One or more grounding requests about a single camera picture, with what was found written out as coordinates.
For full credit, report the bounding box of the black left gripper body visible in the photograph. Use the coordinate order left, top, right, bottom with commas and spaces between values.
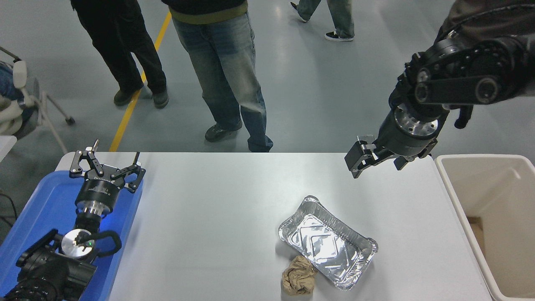
75, 164, 122, 209

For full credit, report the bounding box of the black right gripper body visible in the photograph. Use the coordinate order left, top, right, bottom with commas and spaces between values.
375, 110, 438, 160

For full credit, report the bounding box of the blue plastic tray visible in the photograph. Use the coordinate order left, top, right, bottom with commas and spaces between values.
0, 169, 145, 301

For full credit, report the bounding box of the white side table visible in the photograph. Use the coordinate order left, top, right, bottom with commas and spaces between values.
0, 135, 17, 161

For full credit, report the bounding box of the silver foil tray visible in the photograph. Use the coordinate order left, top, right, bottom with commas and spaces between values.
278, 195, 379, 291

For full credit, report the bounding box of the large pale plastic bin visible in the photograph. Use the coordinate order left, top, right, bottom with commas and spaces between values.
435, 155, 535, 301

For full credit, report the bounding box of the crumpled tan paper ball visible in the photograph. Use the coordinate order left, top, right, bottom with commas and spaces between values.
281, 255, 318, 296

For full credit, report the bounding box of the thin black floor cable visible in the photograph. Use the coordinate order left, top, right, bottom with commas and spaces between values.
0, 192, 18, 228

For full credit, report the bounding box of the grey frame wheeled chair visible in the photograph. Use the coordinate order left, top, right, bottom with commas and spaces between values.
0, 46, 76, 154

